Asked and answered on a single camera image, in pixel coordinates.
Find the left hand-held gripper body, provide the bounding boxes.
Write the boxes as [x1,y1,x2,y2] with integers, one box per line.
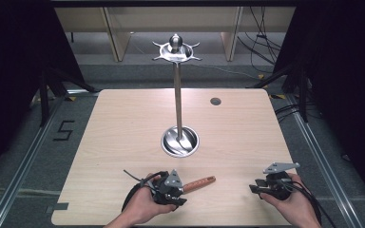
[152,169,188,211]

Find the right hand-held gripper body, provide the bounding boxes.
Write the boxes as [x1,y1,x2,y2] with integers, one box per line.
[261,161,301,201]

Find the brown sausage-like stick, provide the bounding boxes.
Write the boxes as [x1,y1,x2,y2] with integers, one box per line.
[182,176,217,195]

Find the steel utensil rack stand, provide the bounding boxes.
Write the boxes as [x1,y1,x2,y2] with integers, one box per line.
[151,33,202,159]

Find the person's right hand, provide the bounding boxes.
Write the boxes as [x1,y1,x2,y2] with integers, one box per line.
[259,172,318,224]

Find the person's left hand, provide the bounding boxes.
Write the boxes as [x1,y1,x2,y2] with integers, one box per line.
[125,172,179,226]

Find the black tripod stand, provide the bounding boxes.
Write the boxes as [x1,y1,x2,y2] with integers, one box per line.
[37,65,99,128]
[249,61,312,124]

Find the black tape strip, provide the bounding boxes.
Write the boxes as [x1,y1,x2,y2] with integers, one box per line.
[45,201,69,215]

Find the dark curtain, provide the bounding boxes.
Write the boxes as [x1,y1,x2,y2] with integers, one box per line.
[0,0,88,186]
[272,0,365,205]

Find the beige wooden furniture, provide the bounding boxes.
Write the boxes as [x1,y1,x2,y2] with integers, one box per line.
[54,6,297,63]

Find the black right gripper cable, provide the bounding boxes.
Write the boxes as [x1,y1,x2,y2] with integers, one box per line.
[283,178,337,228]

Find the metal floor rail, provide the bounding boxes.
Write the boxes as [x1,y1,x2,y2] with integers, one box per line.
[283,94,364,228]
[0,91,77,228]

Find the black cables by tripod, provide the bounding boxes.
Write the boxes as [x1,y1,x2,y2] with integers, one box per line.
[274,102,303,124]

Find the white floor cable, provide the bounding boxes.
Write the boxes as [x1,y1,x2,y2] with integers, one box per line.
[199,64,262,81]

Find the black floor cables bundle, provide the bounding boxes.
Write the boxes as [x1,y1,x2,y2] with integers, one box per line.
[237,6,283,66]

